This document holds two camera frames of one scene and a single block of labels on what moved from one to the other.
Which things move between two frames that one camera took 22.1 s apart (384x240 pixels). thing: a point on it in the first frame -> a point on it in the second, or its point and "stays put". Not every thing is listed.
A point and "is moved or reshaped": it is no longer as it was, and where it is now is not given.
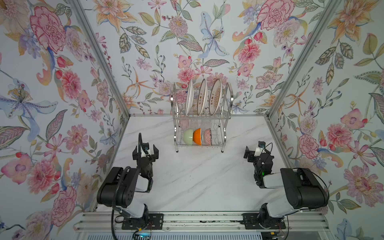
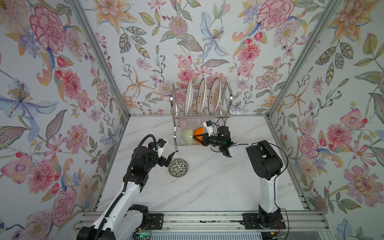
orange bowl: [197, 136] stays put
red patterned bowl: [208, 136] is moved or reshaped
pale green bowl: [188, 136] stays put
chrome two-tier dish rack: [201, 115] stays put
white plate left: [190, 97] stays put
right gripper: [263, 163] -> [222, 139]
